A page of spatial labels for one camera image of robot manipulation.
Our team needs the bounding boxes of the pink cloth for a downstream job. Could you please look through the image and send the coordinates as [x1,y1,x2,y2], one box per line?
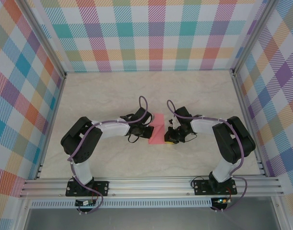
[148,113,165,145]

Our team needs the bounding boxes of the circuit board with lit led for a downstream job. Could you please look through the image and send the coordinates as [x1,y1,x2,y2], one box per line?
[214,197,232,205]

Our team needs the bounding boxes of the grey metal panel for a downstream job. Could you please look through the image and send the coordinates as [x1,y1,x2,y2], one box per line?
[23,208,281,230]

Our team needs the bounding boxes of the black circuit board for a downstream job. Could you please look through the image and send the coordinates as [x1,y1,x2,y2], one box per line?
[75,199,97,207]

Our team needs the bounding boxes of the left gripper thin black wire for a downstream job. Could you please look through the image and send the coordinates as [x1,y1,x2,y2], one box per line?
[127,133,143,144]

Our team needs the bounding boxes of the gripper thin black wire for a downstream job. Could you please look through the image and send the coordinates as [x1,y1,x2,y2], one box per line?
[127,133,143,144]
[183,133,199,144]

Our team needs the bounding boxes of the right gripper thin black wire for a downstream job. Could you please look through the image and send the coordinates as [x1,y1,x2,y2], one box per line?
[183,133,199,144]

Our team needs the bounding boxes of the aluminium mounting rail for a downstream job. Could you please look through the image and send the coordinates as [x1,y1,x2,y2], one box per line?
[19,176,285,198]

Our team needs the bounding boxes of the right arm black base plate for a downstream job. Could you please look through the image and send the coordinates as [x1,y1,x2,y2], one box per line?
[193,179,237,196]

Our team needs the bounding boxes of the perforated metal cable duct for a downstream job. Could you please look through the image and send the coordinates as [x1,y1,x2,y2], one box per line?
[31,200,213,208]

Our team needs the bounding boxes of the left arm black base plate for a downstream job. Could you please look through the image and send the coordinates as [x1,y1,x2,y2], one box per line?
[65,179,110,197]

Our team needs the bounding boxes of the aluminium table side rail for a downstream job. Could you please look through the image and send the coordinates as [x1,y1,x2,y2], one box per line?
[35,71,68,180]
[231,69,268,178]

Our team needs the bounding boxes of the aluminium frame post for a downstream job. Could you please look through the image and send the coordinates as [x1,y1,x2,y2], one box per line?
[232,0,279,77]
[18,0,68,80]

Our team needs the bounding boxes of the aluminium frame leg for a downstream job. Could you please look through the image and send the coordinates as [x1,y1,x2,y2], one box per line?
[270,196,288,230]
[15,197,32,230]

